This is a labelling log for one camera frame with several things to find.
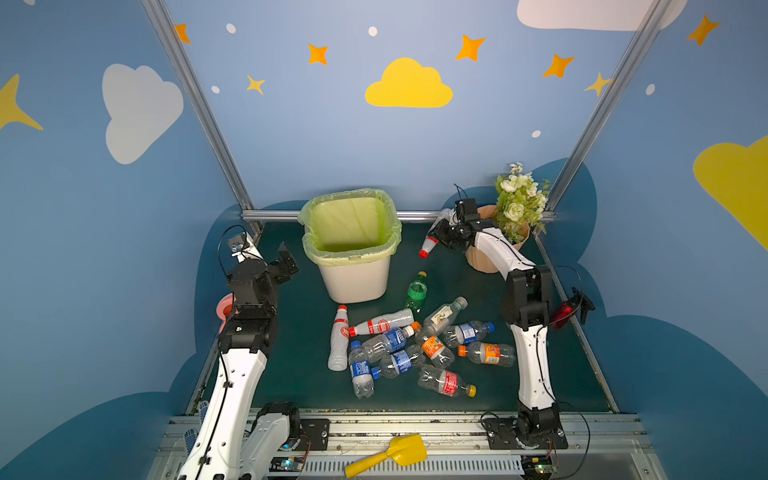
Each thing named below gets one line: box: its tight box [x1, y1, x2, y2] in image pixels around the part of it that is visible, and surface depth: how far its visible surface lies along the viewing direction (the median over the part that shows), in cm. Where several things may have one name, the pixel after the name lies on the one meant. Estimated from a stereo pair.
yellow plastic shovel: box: [344, 434, 428, 478], surface depth 73 cm
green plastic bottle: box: [404, 271, 428, 313], surface depth 100 cm
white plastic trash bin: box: [317, 256, 391, 304], surface depth 96 cm
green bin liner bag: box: [297, 188, 403, 267], surface depth 91 cm
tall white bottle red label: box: [328, 305, 350, 371], surface depth 88 cm
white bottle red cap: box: [418, 236, 439, 259], surface depth 104 cm
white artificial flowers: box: [494, 162, 550, 244], surface depth 95 cm
